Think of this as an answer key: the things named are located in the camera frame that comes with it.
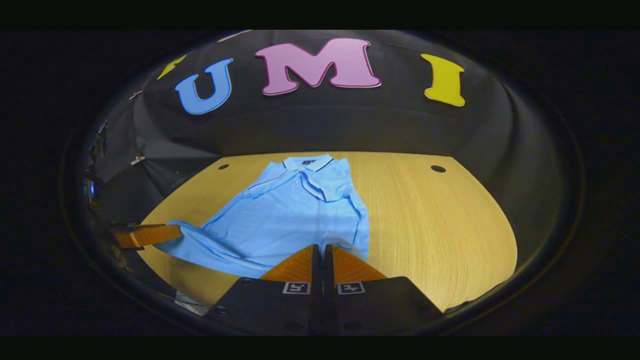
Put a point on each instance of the small copper clip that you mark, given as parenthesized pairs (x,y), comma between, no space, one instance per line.
(135,94)

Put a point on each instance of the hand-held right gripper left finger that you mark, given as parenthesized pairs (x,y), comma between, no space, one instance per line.
(280,305)

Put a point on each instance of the light blue T-shirt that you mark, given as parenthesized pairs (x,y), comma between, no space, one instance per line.
(280,220)

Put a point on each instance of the small white clip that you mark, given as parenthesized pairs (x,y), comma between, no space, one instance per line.
(137,160)

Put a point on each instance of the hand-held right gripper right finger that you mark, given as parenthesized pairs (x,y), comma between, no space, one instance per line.
(370,305)

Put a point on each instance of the black backdrop cloth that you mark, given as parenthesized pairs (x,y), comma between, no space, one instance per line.
(310,125)

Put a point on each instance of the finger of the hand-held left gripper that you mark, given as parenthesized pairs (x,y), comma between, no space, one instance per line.
(150,235)

